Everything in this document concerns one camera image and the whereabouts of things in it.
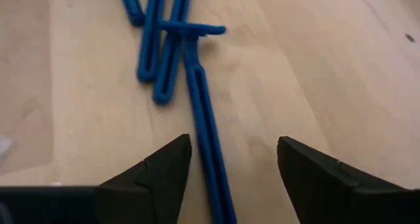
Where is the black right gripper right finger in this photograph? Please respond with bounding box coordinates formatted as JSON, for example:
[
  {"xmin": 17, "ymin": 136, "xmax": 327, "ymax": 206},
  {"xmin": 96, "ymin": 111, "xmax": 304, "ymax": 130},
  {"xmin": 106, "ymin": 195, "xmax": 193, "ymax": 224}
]
[{"xmin": 277, "ymin": 135, "xmax": 411, "ymax": 224}]

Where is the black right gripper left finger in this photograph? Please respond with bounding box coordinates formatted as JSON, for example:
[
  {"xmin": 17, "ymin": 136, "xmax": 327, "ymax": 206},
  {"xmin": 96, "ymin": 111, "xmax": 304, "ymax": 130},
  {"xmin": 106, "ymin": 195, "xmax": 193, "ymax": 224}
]
[{"xmin": 96, "ymin": 134, "xmax": 192, "ymax": 224}]

